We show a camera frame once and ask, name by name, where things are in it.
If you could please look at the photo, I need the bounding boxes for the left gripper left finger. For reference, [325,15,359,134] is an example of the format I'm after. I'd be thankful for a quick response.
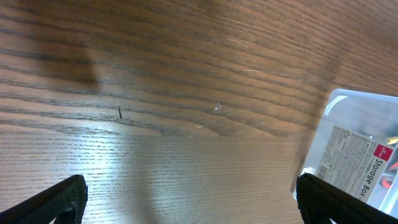
[1,175,88,224]

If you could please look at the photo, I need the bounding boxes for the yellow black screwdriver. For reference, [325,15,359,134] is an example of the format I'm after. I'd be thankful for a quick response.
[386,136,398,145]

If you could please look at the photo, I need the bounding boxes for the clear plastic container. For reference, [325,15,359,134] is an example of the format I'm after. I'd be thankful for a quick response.
[299,89,397,219]

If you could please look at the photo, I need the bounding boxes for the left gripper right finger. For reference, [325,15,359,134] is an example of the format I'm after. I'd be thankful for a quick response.
[296,173,397,224]

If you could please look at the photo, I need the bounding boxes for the red handled pliers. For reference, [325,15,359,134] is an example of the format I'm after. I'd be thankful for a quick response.
[380,162,397,189]

